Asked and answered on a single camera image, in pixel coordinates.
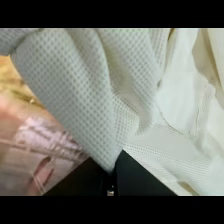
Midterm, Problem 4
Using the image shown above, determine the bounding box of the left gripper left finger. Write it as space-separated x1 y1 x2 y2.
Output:
44 156 113 197

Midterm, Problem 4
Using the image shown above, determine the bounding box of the cream knitted sweater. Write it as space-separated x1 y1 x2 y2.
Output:
0 28 224 197

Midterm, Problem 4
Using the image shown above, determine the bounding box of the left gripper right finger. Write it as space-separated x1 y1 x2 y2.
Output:
111 149 178 197

